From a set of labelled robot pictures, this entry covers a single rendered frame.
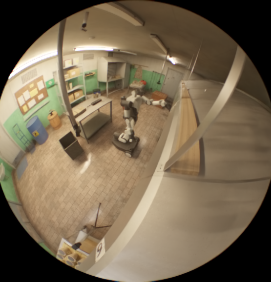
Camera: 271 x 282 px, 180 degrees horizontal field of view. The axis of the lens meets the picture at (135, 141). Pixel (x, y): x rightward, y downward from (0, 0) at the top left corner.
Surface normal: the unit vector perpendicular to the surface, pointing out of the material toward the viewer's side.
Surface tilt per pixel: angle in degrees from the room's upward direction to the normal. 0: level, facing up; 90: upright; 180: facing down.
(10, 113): 90
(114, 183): 0
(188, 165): 33
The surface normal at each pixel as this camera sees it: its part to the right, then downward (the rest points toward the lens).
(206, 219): -0.35, -0.76
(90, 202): 0.15, -0.61
